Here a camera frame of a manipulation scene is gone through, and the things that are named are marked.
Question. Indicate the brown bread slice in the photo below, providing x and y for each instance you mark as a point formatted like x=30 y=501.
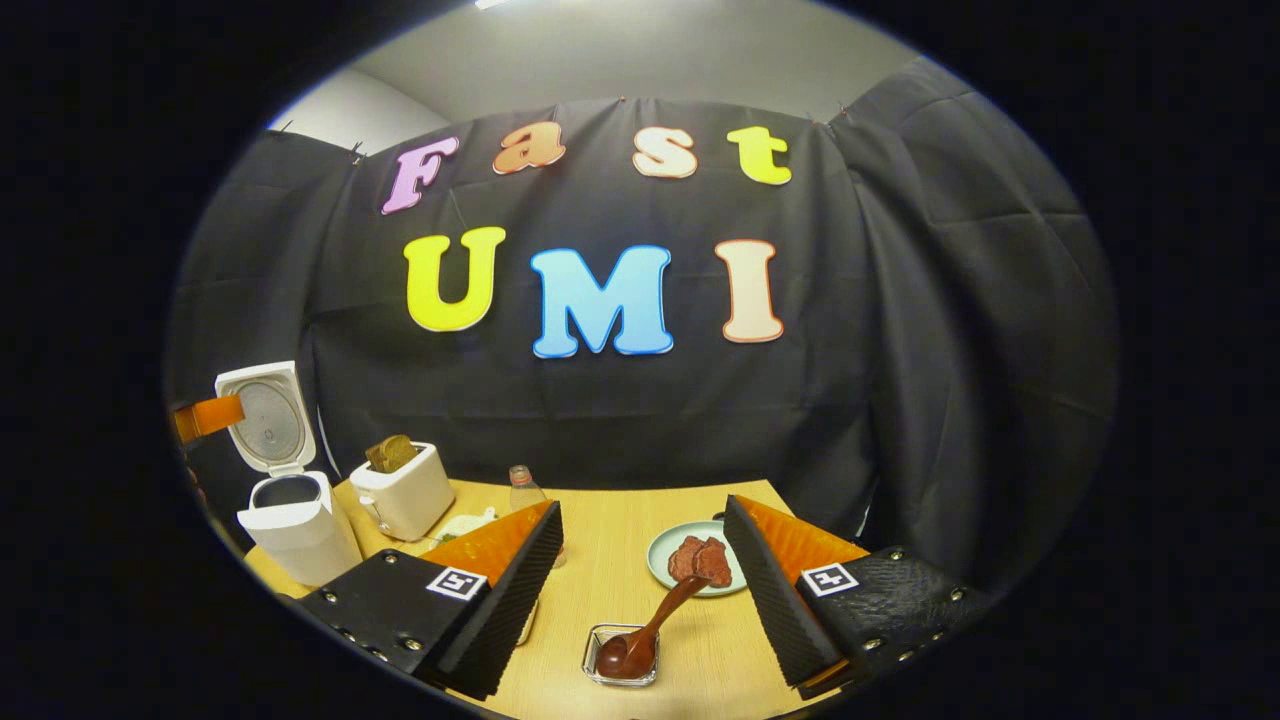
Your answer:
x=380 y=456
x=405 y=450

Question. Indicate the brown wooden spoon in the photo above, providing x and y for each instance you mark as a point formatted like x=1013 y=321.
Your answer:
x=625 y=655

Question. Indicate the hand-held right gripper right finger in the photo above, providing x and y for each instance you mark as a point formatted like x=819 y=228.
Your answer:
x=775 y=610

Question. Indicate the white divided dish of beans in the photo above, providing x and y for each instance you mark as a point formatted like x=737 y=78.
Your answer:
x=465 y=525

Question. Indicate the small clear bottle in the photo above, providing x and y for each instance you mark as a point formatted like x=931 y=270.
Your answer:
x=524 y=492

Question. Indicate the black backdrop cloth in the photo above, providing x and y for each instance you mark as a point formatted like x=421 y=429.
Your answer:
x=900 y=350

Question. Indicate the red meat slice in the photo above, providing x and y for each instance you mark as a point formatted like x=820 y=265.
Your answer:
x=685 y=560
x=715 y=565

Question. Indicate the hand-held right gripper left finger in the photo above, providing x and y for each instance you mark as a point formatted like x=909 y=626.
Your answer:
x=505 y=610

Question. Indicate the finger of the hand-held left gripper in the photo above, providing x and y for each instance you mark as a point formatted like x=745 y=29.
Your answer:
x=210 y=417

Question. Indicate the white toaster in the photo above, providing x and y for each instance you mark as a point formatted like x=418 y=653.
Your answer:
x=410 y=500

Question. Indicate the pale green plate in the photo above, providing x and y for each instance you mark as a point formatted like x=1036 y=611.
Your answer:
x=665 y=570

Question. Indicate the white rice cooker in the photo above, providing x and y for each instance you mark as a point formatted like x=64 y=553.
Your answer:
x=300 y=540

